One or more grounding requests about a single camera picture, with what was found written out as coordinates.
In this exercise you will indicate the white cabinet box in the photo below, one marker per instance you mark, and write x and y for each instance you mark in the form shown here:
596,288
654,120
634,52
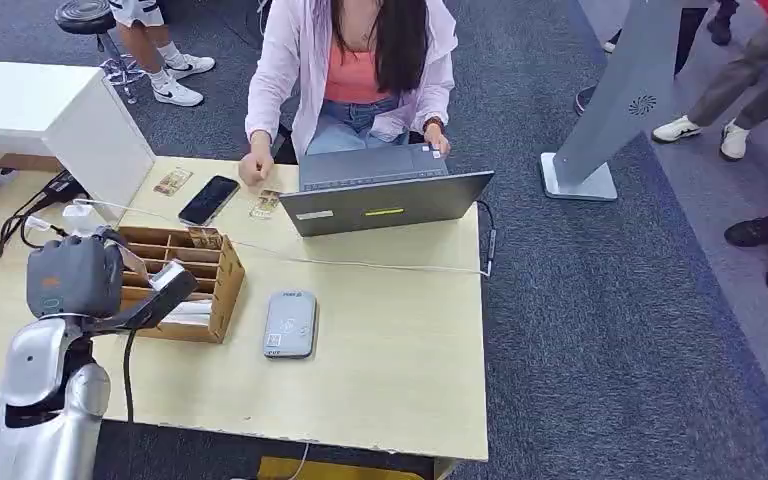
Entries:
26,99

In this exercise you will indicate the person's hand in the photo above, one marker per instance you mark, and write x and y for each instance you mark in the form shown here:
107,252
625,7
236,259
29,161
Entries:
437,140
256,169

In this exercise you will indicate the yellow box under desk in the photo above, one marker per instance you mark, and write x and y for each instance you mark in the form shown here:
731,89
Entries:
331,472

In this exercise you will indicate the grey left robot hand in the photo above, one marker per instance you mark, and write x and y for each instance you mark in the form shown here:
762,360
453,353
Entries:
72,278

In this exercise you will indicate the seated person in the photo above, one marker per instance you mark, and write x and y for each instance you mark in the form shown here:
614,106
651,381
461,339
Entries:
291,66

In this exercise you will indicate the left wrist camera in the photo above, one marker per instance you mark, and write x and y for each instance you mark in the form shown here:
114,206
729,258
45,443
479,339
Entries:
172,293

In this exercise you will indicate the wooden plank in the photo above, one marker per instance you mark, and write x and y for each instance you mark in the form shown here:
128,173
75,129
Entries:
26,162

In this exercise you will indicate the person behind kiosk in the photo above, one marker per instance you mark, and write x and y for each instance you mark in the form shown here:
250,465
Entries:
691,33

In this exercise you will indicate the person in pale trousers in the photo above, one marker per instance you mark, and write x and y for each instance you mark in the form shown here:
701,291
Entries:
742,79

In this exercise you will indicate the grey laptop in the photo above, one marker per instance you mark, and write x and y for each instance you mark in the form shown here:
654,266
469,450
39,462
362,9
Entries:
384,205

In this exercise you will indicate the person's left hand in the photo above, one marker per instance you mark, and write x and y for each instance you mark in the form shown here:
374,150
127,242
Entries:
437,140

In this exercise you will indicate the grey kiosk stand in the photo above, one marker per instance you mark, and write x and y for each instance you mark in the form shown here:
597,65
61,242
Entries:
622,86

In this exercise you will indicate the standing person in white shoes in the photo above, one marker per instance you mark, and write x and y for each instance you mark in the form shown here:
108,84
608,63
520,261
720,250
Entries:
135,40

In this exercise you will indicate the grey card reader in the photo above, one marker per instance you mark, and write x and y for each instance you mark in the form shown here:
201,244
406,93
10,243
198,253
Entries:
290,324

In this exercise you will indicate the wooden card box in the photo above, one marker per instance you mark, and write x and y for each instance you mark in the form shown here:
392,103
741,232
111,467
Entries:
225,278

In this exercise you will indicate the person in dark shoes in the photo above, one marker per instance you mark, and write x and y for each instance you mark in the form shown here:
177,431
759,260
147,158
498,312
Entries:
720,26

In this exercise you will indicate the person's right hand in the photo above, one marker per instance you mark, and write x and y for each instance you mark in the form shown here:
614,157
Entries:
256,169

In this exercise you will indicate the small white object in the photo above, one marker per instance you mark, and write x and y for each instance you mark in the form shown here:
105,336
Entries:
2,177

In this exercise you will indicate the black round stool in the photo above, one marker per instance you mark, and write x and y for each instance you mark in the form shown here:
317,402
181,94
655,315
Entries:
84,14

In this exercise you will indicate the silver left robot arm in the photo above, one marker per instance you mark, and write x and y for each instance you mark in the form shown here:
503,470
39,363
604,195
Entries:
39,397

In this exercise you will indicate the black smartphone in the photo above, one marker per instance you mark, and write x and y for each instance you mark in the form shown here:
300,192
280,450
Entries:
208,201

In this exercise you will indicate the white cards stack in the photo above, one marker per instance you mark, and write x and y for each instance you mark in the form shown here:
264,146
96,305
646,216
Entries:
193,315

